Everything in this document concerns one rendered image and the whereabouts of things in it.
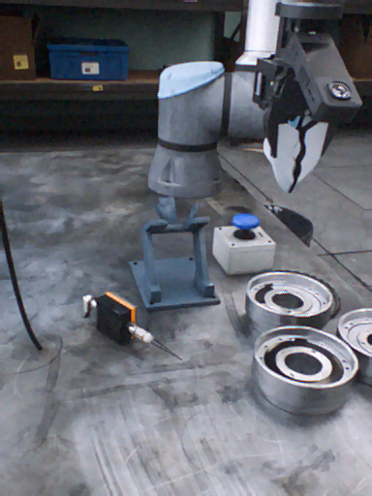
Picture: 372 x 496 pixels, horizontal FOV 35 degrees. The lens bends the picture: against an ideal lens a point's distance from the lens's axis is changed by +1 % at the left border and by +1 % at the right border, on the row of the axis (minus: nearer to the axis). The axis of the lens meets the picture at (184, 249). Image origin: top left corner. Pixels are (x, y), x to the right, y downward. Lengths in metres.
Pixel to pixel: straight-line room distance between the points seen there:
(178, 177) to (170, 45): 3.62
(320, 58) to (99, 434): 0.44
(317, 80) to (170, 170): 0.54
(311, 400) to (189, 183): 0.60
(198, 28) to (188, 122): 3.67
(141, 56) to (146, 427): 4.19
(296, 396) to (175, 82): 0.65
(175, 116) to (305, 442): 0.67
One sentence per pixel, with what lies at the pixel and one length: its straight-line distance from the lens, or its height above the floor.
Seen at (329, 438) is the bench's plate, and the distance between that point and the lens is 0.61.
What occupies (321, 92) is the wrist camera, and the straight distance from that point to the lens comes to 0.63.
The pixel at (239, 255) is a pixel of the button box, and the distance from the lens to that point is 0.83.
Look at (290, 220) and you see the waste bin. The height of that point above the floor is 0.39.
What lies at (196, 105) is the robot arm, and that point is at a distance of 1.08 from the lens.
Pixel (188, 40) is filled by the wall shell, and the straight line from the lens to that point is 4.73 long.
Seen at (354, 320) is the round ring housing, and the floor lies 0.83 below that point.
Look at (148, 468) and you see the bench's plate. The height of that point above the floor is 0.80.
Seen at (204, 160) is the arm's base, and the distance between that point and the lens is 1.12.
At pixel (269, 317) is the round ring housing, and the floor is 0.83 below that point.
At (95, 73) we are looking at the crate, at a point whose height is 0.50.
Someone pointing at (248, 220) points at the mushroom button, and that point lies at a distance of 0.84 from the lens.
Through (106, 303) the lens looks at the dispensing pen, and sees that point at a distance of 0.69.
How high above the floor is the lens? 1.20
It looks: 26 degrees down
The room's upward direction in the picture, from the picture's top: 3 degrees clockwise
